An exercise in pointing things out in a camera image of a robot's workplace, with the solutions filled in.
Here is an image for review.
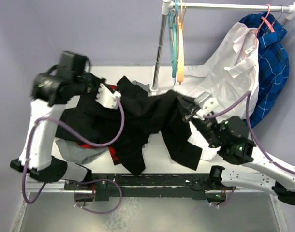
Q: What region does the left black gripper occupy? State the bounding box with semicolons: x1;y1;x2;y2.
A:
74;72;110;102

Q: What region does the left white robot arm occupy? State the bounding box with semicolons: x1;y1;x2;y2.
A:
10;51;102;189

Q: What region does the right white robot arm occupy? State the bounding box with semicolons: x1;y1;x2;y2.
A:
178;97;295;206

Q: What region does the beige wooden hanger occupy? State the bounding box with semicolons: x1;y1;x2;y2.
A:
176;0;185;85

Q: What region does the white shirt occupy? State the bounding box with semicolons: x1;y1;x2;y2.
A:
174;22;260;161

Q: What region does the grey shirt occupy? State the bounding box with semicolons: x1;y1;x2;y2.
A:
55;81;150;165

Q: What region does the red black plaid shirt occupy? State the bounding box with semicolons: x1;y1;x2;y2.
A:
76;84;121;166

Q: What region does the teal plastic hanger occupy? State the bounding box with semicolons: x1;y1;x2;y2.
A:
167;0;178;85

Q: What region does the blue plaid shirt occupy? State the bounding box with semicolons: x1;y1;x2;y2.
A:
250;19;290;127

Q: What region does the pink hanger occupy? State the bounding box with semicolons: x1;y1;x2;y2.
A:
240;4;275;60

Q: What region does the metal clothes rack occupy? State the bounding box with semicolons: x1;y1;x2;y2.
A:
148;0;295;96

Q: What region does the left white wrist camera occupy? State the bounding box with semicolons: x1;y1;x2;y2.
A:
95;83;121;109

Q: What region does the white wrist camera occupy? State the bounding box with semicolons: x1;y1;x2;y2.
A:
95;83;121;109
193;92;219;120

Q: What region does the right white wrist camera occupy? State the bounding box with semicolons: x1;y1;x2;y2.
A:
193;92;219;120

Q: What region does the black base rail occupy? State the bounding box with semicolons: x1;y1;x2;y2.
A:
64;173;232;204

